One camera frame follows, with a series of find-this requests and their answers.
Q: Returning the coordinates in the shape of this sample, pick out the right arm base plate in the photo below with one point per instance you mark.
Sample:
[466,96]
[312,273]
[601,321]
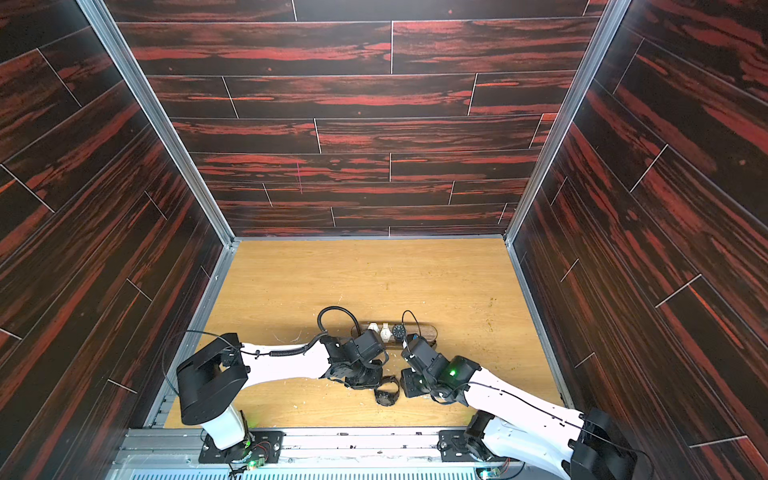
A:
[459,445]

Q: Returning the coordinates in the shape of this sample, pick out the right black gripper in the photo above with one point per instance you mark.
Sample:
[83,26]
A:
[413,358]

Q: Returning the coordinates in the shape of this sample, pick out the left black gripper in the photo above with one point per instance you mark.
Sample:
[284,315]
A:
[376,380]

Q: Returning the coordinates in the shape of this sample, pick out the black watch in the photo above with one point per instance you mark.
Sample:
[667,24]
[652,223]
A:
[399,333]
[387,393]

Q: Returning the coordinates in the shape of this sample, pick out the dark wooden watch stand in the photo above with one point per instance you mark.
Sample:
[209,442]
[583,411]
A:
[427,331]

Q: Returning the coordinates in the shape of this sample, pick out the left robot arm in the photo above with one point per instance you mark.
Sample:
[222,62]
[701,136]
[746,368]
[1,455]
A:
[210,380]

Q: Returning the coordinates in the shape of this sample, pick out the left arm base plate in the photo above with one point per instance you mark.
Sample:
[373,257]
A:
[259,448]

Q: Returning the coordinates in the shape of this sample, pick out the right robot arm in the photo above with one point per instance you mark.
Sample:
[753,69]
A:
[511,423]

